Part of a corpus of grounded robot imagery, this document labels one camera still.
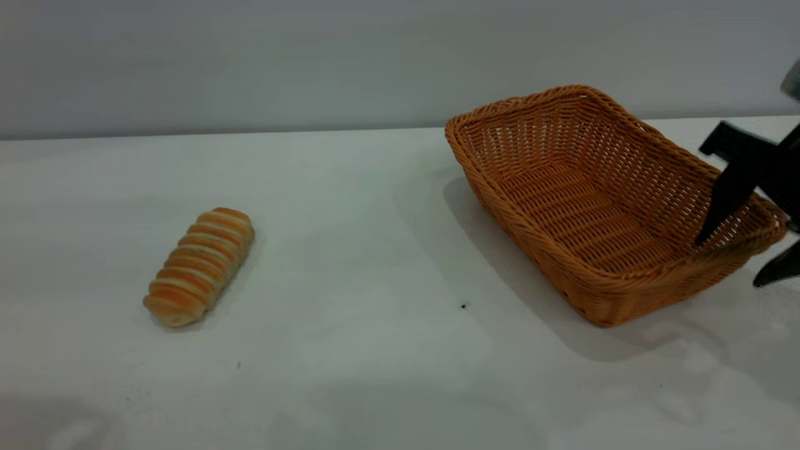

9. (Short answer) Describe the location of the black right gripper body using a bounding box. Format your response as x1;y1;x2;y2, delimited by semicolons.
699;122;800;216

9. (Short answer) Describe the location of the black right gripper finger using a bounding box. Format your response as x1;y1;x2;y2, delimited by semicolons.
752;241;800;288
695;162;761;246

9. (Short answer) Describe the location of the yellow wicker basket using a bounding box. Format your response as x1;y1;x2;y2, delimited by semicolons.
444;85;789;329

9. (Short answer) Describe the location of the striped bread roll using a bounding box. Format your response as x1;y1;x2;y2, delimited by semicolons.
143;207;256;328

